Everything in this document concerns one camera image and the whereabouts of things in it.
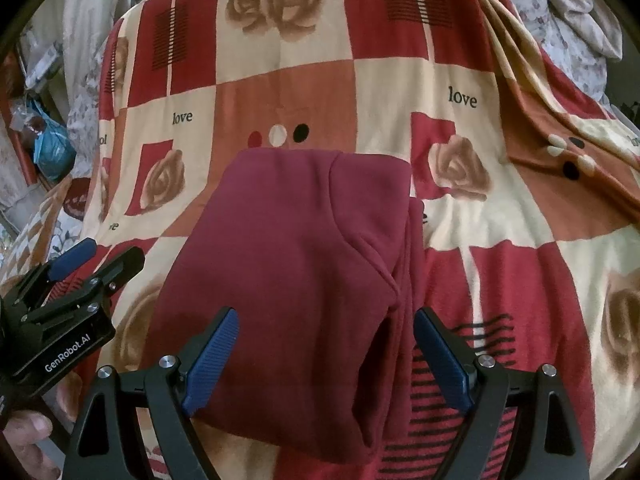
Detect blue plastic bag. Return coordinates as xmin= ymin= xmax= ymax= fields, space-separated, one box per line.
xmin=31 ymin=104 xmax=77 ymax=184

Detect white floral bedsheet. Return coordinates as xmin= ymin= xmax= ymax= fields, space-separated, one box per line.
xmin=50 ymin=25 xmax=115 ymax=261

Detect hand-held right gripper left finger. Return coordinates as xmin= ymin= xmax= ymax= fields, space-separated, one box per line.
xmin=62 ymin=306 xmax=241 ymax=480

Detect maroon fleece garment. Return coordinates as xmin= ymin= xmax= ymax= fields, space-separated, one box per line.
xmin=137 ymin=149 xmax=426 ymax=466

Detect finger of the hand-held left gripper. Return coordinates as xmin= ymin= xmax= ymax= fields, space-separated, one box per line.
xmin=22 ymin=246 xmax=146 ymax=324
xmin=7 ymin=238 xmax=99 ymax=302

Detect grey floral quilt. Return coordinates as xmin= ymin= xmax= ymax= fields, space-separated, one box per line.
xmin=487 ymin=0 xmax=615 ymax=107

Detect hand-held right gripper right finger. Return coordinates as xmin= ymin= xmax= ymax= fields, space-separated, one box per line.
xmin=414 ymin=307 xmax=591 ymax=480

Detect red checked rose printed blanket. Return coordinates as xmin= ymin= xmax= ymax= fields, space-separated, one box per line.
xmin=65 ymin=0 xmax=640 ymax=480

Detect person's left hand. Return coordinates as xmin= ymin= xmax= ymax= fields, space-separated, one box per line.
xmin=0 ymin=410 xmax=66 ymax=480

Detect plain grey cloth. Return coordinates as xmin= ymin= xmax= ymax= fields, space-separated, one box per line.
xmin=542 ymin=0 xmax=627 ymax=62

